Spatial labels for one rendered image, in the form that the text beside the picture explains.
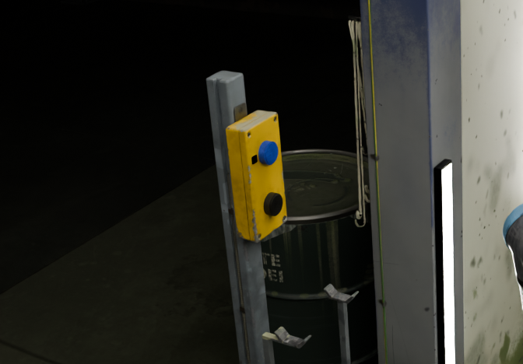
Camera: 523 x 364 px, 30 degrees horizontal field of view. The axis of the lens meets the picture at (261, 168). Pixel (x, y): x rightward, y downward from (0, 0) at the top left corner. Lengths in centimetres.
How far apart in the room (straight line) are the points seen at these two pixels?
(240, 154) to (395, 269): 75
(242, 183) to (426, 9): 61
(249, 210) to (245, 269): 18
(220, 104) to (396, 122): 55
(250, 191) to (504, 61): 100
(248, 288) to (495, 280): 100
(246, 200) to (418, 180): 57
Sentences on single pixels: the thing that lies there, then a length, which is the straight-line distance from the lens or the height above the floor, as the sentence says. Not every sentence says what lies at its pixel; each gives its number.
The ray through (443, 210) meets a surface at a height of 116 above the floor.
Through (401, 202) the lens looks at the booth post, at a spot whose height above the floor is 117.
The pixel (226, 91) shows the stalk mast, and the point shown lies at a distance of 202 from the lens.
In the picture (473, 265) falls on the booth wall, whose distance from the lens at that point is 280.
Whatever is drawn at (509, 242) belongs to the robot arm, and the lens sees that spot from 178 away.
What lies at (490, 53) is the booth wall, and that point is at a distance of 267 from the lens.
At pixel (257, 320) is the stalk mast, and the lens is 227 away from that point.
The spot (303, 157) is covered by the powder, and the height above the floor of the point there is 87.
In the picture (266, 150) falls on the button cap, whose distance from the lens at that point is 202.
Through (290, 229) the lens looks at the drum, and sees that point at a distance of 313.
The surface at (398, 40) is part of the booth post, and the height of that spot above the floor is 160.
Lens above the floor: 226
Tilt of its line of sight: 23 degrees down
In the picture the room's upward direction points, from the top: 6 degrees counter-clockwise
